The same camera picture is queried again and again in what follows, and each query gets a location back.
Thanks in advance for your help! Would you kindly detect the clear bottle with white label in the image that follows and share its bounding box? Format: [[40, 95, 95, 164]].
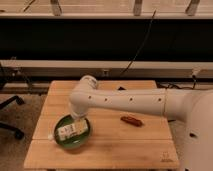
[[48, 120, 88, 141]]

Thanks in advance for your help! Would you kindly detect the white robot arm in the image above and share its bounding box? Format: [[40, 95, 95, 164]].
[[69, 75, 213, 171]]

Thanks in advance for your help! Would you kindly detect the green ceramic bowl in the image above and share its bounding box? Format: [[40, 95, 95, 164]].
[[53, 115, 91, 149]]

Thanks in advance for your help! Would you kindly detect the brown chocolate bar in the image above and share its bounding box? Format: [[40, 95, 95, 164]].
[[120, 116, 143, 127]]

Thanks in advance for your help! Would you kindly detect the black office chair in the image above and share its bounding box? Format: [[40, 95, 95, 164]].
[[0, 64, 26, 141]]

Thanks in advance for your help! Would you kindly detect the black floor cable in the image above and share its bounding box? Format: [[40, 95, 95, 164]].
[[157, 74, 198, 91]]

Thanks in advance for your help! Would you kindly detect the black hanging cable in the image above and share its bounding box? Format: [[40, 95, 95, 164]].
[[119, 9, 157, 77]]

